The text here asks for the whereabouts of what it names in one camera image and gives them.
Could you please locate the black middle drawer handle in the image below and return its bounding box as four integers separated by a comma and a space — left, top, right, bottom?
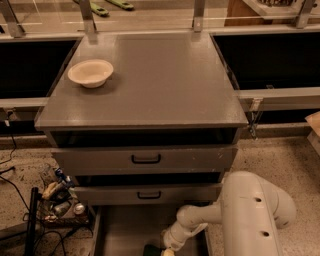
137, 191, 162, 200

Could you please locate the wire basket with clutter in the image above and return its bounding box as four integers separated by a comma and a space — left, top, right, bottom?
38, 164, 89, 228

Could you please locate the metal upright post middle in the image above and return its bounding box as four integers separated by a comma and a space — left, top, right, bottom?
192, 0, 205, 32

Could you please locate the green tool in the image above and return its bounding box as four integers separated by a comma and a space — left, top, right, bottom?
73, 0, 109, 17
106, 0, 134, 11

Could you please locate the black drawer handle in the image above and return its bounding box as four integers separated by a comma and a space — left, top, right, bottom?
131, 154, 162, 164
137, 191, 162, 200

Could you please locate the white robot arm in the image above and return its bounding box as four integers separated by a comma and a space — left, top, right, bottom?
161, 171, 296, 256

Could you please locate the green tool left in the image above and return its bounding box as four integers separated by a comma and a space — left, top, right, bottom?
73, 0, 109, 17

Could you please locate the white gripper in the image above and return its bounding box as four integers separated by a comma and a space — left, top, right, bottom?
161, 224, 192, 256

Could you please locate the grey middle drawer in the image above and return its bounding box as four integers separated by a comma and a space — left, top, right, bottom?
75, 184, 222, 205

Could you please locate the metal upright post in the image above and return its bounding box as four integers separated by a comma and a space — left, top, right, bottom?
79, 0, 96, 34
294, 0, 316, 29
192, 0, 205, 32
0, 0, 25, 38

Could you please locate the green yellow sponge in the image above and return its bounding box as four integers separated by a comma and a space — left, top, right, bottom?
143, 244, 162, 256

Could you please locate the metal frame rail left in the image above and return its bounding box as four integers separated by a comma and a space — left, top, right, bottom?
0, 97, 48, 108

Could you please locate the metal frame rail right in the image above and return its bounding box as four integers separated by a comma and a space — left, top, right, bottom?
235, 87, 320, 112

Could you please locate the grey cabinet with counter top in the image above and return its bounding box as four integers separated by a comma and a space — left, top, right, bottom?
34, 31, 249, 208

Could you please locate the metal frame rail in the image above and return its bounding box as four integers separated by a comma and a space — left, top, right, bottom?
0, 97, 48, 108
235, 87, 320, 112

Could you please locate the metal upright post far left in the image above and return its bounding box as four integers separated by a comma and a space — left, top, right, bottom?
0, 0, 25, 38

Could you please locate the brown wooden box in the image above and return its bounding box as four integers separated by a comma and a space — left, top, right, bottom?
224, 0, 294, 27

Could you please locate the black stand post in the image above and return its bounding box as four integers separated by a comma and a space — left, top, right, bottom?
24, 187, 38, 256

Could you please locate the grey top drawer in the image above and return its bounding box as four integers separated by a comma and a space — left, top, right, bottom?
52, 145, 237, 176

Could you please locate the white paper bowl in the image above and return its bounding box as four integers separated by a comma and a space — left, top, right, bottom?
68, 59, 114, 88

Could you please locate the grey open bottom drawer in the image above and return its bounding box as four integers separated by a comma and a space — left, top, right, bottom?
90, 202, 213, 256

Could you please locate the black floor cable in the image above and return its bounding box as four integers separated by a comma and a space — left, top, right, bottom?
0, 133, 94, 256

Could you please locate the green tool right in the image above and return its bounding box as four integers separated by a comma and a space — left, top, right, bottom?
106, 0, 134, 11

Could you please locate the metal upright post right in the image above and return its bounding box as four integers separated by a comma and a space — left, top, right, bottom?
294, 0, 316, 29

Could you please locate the black top drawer handle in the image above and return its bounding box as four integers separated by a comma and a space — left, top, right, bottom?
131, 154, 162, 164

